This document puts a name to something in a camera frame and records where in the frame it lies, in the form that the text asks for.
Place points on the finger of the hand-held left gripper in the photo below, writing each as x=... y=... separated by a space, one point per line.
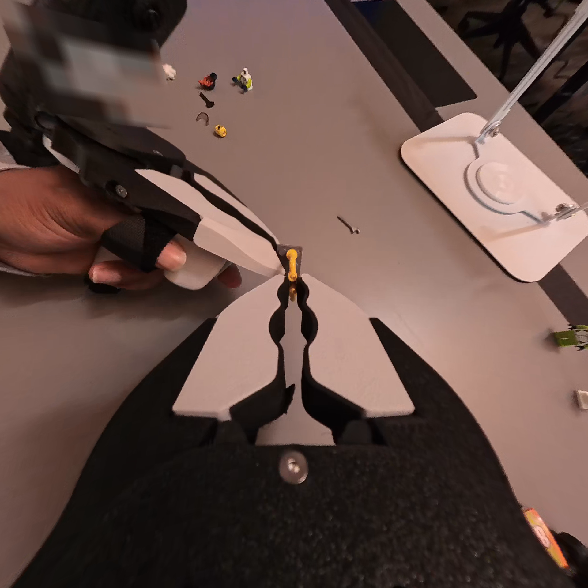
x=234 y=243
x=202 y=195

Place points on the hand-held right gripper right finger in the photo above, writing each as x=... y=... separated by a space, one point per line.
x=363 y=367

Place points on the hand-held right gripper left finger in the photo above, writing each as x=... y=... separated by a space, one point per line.
x=230 y=367

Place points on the grey lego plate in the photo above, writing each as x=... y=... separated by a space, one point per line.
x=284 y=252

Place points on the small yellow lego piece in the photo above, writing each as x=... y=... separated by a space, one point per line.
x=292 y=266

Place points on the white booklet stand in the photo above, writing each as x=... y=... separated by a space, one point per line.
x=459 y=165

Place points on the orange lego race car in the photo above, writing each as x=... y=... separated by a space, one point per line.
x=544 y=537

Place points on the yellow round lego piece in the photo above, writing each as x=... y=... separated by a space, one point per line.
x=220 y=131

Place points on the brown curved lego piece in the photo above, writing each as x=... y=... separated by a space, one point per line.
x=201 y=118

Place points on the thin black lego piece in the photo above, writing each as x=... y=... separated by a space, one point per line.
x=347 y=225

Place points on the green lego minifigure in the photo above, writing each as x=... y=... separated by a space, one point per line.
x=570 y=337

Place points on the small tan lego piece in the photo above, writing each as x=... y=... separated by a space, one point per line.
x=582 y=399

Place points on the person's left hand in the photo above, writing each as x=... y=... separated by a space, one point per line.
x=46 y=220

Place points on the blue cap with orange hair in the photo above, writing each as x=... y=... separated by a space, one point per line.
x=208 y=81

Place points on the black office chair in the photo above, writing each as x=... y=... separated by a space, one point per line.
x=496 y=28

